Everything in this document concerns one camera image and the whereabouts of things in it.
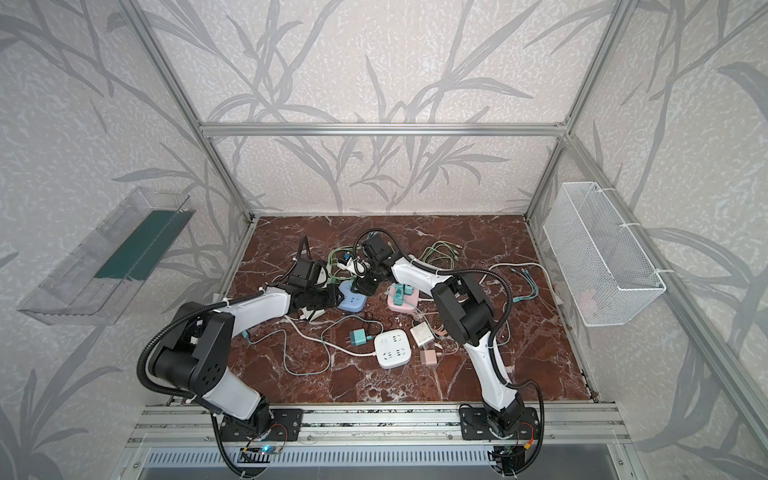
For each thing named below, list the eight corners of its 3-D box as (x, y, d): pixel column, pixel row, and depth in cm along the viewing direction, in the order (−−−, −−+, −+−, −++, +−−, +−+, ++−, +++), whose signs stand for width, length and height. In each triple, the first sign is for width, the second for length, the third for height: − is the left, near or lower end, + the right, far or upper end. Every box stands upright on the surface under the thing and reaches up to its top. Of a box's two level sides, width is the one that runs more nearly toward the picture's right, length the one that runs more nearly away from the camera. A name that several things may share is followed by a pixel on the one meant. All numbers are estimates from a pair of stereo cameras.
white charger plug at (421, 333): (418, 347, 88) (418, 343, 86) (410, 332, 91) (410, 328, 89) (433, 339, 89) (433, 335, 87) (424, 324, 92) (424, 320, 90)
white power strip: (378, 371, 84) (378, 368, 82) (372, 337, 90) (372, 333, 88) (413, 362, 85) (413, 360, 83) (405, 329, 91) (405, 326, 89)
